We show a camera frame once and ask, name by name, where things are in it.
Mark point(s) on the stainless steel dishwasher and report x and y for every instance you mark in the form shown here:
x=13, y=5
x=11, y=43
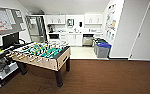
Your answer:
x=87, y=40

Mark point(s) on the white drawer stack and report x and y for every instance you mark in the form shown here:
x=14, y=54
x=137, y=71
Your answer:
x=63, y=39
x=97, y=36

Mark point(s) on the green recycling bins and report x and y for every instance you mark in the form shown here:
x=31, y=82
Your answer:
x=94, y=41

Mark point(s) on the green lidded trash bin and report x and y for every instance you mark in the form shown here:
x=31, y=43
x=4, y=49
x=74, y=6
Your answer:
x=97, y=42

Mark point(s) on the black soap dispenser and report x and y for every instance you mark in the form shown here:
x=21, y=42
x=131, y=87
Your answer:
x=80, y=24

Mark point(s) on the black built-in microwave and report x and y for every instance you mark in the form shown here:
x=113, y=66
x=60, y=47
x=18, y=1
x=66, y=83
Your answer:
x=53, y=36

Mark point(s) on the steel paper towel dispenser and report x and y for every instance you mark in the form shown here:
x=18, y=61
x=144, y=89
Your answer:
x=70, y=22

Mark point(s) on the blue lidded trash bin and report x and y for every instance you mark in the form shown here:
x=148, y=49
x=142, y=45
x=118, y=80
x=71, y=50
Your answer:
x=103, y=50

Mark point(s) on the wooden foosball table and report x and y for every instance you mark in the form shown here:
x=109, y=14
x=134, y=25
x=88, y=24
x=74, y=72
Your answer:
x=41, y=60

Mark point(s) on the steel refrigerator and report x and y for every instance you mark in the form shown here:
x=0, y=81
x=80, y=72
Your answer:
x=36, y=28

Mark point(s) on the white room door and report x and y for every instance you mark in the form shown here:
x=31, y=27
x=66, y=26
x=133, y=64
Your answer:
x=147, y=33

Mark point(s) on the grey bulletin board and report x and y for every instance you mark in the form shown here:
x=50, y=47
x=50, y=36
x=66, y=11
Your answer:
x=4, y=20

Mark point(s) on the large printed wall chart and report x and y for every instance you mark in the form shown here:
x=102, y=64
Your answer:
x=111, y=21

